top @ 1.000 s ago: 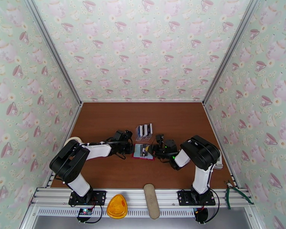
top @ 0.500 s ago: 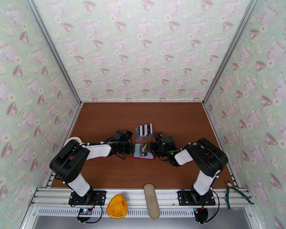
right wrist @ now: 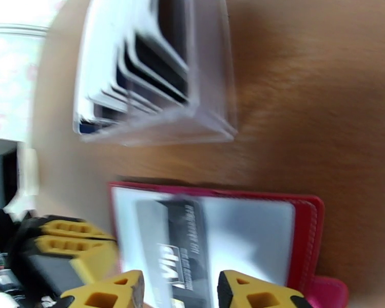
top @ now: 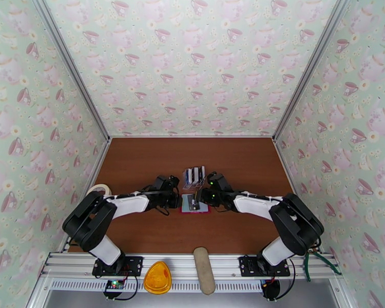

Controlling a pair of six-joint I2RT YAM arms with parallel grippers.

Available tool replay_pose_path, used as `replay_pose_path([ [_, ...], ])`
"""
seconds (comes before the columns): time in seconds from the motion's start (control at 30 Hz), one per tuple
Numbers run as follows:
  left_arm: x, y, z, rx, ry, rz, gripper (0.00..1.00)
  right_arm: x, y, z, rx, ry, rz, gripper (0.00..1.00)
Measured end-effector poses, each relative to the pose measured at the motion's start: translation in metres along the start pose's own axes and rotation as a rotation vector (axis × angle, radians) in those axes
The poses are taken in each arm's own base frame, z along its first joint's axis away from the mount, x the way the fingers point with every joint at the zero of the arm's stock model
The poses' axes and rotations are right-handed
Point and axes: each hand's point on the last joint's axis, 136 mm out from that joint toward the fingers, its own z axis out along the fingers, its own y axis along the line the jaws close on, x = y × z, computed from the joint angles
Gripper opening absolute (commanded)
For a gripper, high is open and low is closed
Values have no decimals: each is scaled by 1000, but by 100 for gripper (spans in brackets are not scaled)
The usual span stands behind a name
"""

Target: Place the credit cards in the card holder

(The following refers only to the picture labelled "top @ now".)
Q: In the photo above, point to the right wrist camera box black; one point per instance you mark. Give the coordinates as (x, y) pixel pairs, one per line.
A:
(216, 180)

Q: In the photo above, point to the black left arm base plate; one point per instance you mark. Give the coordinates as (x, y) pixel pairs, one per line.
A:
(136, 263)

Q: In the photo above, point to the small circuit board with led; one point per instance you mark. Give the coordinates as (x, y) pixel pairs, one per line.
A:
(114, 285)

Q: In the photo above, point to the black round plastic device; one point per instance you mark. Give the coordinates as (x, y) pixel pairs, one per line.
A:
(271, 289)

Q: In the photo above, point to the aluminium back rail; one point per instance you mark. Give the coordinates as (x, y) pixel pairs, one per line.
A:
(192, 136)

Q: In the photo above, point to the clear acrylic card stand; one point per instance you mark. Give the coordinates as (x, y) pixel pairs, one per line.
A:
(190, 186)

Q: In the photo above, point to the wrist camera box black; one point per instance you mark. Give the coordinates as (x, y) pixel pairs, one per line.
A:
(216, 180)
(166, 182)

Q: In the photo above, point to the beige masking tape roll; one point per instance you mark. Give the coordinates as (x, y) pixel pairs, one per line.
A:
(99, 187)

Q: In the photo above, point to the aluminium frame leg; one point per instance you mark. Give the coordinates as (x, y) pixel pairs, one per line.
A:
(341, 294)
(38, 294)

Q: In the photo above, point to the white and navy credit card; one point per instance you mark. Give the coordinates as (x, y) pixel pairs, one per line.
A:
(202, 174)
(188, 176)
(195, 175)

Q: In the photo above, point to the aluminium table side rail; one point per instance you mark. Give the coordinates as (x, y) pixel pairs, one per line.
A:
(285, 162)
(99, 162)

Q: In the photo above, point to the black credit card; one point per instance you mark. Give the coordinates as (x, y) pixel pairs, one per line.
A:
(195, 206)

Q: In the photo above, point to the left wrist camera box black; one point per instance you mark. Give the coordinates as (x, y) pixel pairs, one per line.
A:
(166, 182)

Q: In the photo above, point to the aluminium corner post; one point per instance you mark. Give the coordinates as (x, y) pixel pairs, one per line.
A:
(310, 66)
(71, 66)

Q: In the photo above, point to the orange translucent plastic cover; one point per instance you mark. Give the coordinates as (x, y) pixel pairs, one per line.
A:
(157, 278)

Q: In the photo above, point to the aluminium front frame rail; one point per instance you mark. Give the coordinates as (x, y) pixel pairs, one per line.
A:
(179, 267)

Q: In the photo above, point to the beige oblong foam pad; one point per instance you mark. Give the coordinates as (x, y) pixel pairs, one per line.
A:
(204, 271)

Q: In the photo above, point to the red card holder wallet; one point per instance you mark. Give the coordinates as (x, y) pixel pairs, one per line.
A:
(186, 202)

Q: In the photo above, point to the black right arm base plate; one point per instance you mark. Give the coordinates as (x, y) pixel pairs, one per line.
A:
(245, 267)

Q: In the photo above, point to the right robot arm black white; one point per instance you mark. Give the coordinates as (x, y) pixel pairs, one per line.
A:
(295, 223)

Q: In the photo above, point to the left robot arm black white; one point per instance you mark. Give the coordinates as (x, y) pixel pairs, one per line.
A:
(86, 220)

